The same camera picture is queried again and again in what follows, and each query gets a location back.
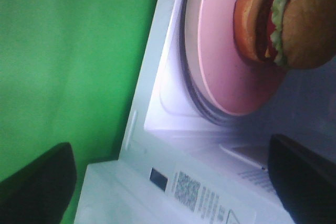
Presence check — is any burger with lettuce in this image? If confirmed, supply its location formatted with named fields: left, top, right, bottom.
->
left=233, top=0, right=335, bottom=69

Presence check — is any pink round plate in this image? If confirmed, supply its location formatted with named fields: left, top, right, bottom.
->
left=197, top=0, right=285, bottom=115

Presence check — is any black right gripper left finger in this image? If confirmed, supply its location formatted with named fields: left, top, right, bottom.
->
left=1, top=142, right=77, bottom=223

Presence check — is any white microwave oven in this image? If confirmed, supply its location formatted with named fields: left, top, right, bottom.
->
left=75, top=0, right=335, bottom=223

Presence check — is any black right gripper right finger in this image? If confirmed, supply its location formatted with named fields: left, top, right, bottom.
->
left=268, top=134, right=335, bottom=223

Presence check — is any white warning label sticker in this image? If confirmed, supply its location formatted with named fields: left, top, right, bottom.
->
left=166, top=168, right=256, bottom=223

